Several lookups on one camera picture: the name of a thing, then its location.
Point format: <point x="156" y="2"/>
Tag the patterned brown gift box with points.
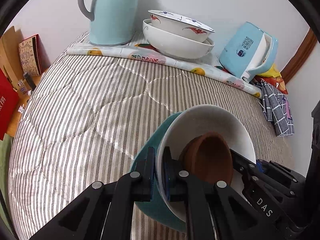
<point x="33" y="56"/>

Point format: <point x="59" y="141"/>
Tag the large white porcelain bowl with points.
<point x="175" y="46"/>

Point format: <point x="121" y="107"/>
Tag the brown cardboard box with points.
<point x="10" y="61"/>

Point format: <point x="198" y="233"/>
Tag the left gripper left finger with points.
<point x="104" y="211"/>

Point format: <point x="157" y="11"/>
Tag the fruit pattern plastic mat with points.
<point x="138" y="49"/>

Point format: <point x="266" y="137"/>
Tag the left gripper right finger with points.
<point x="212" y="211"/>

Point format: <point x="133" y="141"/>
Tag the small brown clay bowl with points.
<point x="220" y="173"/>

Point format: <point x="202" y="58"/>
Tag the light blue thermos jug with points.
<point x="112" y="22"/>

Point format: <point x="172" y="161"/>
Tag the light blue electric kettle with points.
<point x="250" y="52"/>

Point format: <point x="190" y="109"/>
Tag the grey checked cloth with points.
<point x="276" y="108"/>

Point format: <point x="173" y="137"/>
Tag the red snack bag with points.
<point x="276" y="82"/>

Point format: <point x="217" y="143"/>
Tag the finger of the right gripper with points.
<point x="281" y="174"/>
<point x="245" y="166"/>

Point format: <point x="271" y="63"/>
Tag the red paper bag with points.
<point x="8" y="100"/>

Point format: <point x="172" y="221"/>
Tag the yellow chips bag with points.
<point x="272" y="72"/>

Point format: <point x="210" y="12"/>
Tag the blue patterned porcelain bowl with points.
<point x="180" y="25"/>

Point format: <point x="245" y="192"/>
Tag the brown wooden door frame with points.
<point x="302" y="54"/>

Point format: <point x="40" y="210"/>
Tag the striped quilted table cover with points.
<point x="89" y="117"/>

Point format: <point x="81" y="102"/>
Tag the white ceramic bowl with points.
<point x="192" y="123"/>

